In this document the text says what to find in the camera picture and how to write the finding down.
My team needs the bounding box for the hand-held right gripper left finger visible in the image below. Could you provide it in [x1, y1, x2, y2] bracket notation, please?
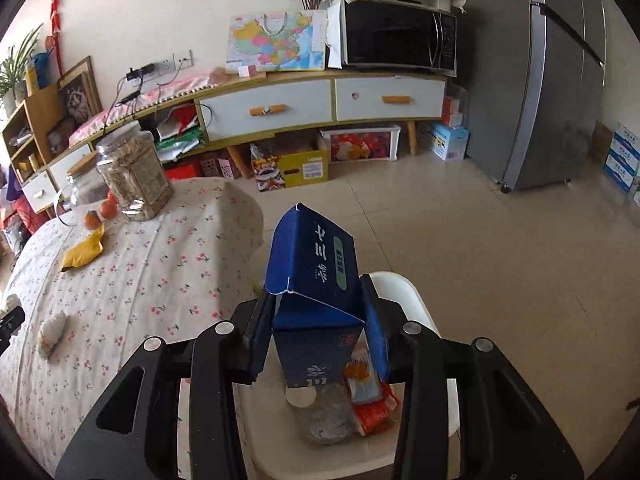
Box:
[55, 290, 278, 480]

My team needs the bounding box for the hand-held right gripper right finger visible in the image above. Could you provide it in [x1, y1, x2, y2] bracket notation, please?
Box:
[359, 272, 586, 480]

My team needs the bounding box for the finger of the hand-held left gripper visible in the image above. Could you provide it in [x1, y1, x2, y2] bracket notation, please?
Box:
[0, 306, 26, 354]

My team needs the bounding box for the white trash bin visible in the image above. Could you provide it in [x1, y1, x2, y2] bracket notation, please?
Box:
[235, 271, 461, 480]

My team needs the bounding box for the blue cardboard box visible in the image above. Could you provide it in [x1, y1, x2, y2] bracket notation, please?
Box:
[265, 203, 366, 390]

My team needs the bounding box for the crumpled tissue with orange print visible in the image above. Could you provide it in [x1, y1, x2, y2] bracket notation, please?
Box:
[37, 312, 68, 360]

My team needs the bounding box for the orange snack wrapper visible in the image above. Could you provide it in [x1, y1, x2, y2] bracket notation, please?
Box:
[345, 352, 401, 433]

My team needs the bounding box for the yellow banana peel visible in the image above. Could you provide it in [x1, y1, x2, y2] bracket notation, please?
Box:
[60, 225, 107, 273]

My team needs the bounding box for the white cabinet drawer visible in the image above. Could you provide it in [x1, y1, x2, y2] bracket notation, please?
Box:
[335, 77, 446, 121]
[200, 80, 333, 141]
[47, 145, 96, 188]
[22, 170, 56, 211]

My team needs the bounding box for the glass teapot with bamboo lid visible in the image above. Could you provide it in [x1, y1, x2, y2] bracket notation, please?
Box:
[52, 152, 118, 226]

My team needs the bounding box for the yellow lion print cardboard box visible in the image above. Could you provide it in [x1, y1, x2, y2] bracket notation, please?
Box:
[250, 142, 331, 192]

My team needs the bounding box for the goldfish print storage box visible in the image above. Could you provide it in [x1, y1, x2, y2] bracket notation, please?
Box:
[320, 125, 402, 162]

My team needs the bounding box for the clear jar of seeds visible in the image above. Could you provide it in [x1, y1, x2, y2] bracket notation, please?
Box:
[95, 130, 175, 222]

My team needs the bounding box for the blue and white carton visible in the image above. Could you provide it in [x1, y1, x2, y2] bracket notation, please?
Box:
[430, 122, 471, 161]

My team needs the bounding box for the wooden shelf unit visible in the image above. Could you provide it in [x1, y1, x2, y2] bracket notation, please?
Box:
[0, 85, 63, 171]

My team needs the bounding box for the long wooden cabinet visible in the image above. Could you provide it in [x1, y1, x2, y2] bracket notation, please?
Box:
[0, 70, 448, 221]

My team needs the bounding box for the framed cat picture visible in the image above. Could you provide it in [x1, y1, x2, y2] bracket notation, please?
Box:
[57, 57, 103, 128]

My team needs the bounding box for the green potted plant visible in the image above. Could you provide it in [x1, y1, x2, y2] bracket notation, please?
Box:
[0, 25, 43, 106]

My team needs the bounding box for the pink cloth runner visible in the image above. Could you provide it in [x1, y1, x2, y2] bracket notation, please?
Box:
[67, 67, 236, 146]

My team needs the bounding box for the map printed paper bag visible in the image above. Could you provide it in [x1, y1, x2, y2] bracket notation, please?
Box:
[225, 10, 328, 73]

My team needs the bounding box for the white paper sheet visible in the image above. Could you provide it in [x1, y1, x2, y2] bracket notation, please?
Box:
[325, 7, 346, 68]

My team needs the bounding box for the black microwave oven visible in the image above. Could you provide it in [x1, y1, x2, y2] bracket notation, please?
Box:
[340, 0, 458, 77]

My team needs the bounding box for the stack of blue white boxes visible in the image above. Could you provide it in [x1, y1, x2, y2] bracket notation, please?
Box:
[602, 122, 640, 193]

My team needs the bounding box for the grey refrigerator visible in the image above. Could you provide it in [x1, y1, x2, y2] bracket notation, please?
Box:
[442, 0, 618, 193]

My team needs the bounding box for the red hanging decoration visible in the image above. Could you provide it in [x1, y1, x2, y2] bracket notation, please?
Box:
[50, 0, 66, 76]

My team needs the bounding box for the white wall socket strip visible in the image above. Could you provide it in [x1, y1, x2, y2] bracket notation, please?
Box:
[125, 50, 193, 81]

